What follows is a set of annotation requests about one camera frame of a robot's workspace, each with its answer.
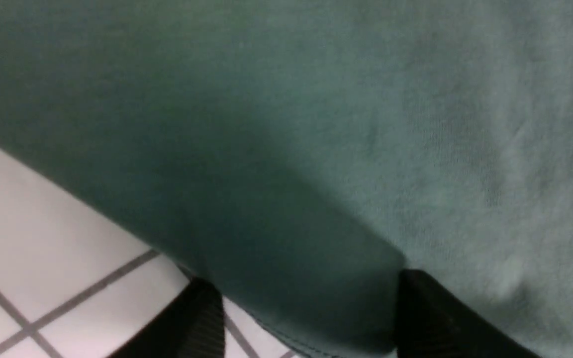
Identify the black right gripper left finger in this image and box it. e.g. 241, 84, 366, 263
111, 279, 225, 358

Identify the green long-sleeved shirt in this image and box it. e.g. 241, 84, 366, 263
0, 0, 573, 358

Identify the white grid-patterned tablecloth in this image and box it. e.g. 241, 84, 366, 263
0, 130, 317, 358

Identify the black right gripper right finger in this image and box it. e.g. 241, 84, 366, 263
394, 269, 537, 358

